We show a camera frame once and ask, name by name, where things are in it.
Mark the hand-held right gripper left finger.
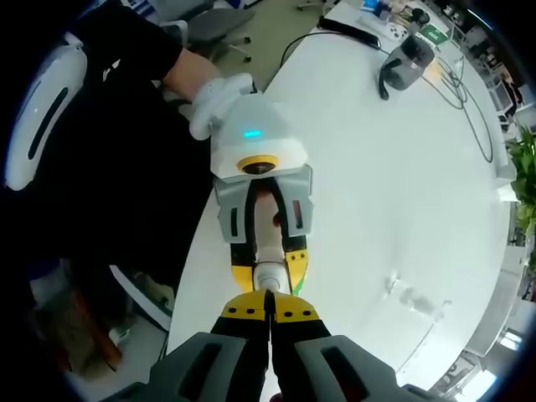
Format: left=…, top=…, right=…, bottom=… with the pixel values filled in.
left=112, top=291, right=276, bottom=402

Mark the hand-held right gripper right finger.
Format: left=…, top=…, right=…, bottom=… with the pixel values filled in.
left=270, top=291, right=432, bottom=402

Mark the white pump bottle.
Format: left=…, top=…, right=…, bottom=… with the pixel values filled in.
left=253, top=188, right=291, bottom=294

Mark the person's black shirt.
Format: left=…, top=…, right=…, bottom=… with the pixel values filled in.
left=24, top=3, right=219, bottom=302

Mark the white table leg panel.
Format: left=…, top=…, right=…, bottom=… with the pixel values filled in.
left=109, top=263, right=175, bottom=332

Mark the grey office chair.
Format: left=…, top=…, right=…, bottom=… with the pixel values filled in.
left=188, top=6, right=257, bottom=64

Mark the brown blurred object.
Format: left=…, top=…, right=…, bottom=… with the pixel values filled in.
left=62, top=276, right=125, bottom=374

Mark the black power strip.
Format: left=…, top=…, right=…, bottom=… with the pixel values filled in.
left=320, top=15, right=383, bottom=50

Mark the grey headset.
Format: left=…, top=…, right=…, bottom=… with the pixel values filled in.
left=379, top=33, right=436, bottom=101

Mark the white game controller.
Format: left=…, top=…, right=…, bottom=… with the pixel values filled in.
left=387, top=23, right=410, bottom=42

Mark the green box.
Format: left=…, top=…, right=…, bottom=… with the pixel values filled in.
left=420, top=23, right=451, bottom=46

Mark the white worn device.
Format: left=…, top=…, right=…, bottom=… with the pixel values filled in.
left=3, top=33, right=89, bottom=193

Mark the green potted plant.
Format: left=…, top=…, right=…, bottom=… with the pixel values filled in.
left=506, top=125, right=536, bottom=244

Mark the black power cable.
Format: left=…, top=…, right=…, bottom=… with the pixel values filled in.
left=281, top=32, right=332, bottom=68

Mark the thin grey cable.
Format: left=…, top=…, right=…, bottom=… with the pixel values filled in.
left=433, top=56, right=495, bottom=162

